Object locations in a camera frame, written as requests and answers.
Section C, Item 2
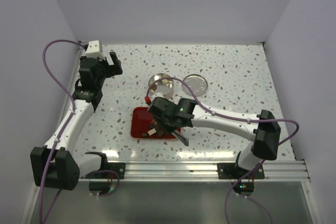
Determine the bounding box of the red rectangular tray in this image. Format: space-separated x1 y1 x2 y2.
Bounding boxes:
131 107 177 140

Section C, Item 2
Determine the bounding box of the dark oval chocolate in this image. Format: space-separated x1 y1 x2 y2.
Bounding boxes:
156 131 164 137

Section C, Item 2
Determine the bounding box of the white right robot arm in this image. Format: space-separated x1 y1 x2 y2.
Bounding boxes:
148 97 281 178

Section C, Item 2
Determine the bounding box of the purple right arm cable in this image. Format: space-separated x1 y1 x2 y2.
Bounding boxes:
143 77 300 224

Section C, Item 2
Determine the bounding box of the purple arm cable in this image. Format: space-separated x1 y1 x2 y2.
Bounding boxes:
39 39 121 224
143 77 300 224

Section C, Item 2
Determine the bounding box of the black base bracket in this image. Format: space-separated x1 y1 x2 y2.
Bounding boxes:
217 151 265 179
85 152 125 179

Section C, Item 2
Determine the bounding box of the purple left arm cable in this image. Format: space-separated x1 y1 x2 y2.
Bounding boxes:
39 39 121 224

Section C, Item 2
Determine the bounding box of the round metal tin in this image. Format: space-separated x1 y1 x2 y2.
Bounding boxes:
148 73 174 99

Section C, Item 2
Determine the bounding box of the round metal tin lid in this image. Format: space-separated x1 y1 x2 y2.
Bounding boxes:
183 74 208 96

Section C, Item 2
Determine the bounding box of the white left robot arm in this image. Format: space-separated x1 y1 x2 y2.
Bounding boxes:
30 51 123 190

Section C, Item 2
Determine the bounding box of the black right base bracket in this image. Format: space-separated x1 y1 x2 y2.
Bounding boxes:
217 151 265 179

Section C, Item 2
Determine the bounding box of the white rectangular chocolate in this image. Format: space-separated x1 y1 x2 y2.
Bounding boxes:
148 129 156 136

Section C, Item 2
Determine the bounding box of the aluminium mounting rail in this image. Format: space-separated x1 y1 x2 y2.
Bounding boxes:
78 158 312 182

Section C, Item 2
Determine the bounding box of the black left base bracket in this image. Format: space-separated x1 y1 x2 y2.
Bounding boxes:
85 152 125 179

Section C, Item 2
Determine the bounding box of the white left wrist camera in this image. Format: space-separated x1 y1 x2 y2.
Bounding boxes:
86 40 103 59

